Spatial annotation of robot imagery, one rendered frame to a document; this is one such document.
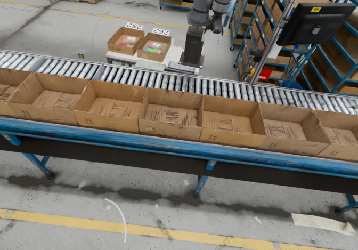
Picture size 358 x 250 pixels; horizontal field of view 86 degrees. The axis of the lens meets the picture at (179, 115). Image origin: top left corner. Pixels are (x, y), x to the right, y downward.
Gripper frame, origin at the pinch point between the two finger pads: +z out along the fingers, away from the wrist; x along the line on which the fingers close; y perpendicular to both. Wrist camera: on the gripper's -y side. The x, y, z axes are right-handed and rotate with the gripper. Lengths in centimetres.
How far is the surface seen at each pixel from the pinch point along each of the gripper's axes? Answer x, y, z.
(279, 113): -58, -28, 33
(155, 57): 38, 54, 57
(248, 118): -38, -28, 41
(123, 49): 72, 62, 58
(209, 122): -7, -35, 41
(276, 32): -57, 30, 3
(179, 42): 13, 95, 63
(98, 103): 75, -23, 45
